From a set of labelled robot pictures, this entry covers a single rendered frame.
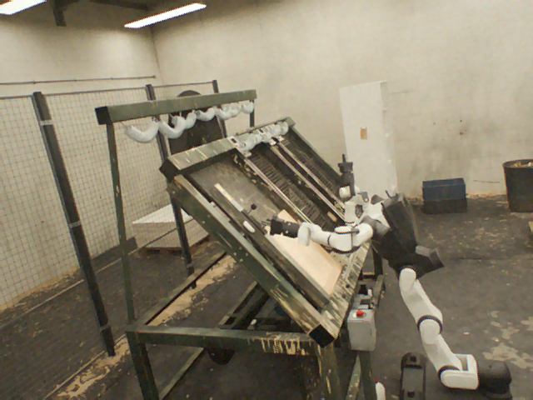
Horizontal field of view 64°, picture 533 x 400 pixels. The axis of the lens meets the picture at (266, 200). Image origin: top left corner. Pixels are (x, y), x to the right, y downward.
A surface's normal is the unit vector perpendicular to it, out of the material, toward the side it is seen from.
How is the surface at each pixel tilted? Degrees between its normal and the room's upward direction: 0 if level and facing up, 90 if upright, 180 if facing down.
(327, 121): 90
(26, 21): 90
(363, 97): 90
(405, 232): 90
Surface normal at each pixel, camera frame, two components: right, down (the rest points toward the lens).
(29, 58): 0.90, -0.05
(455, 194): -0.33, 0.28
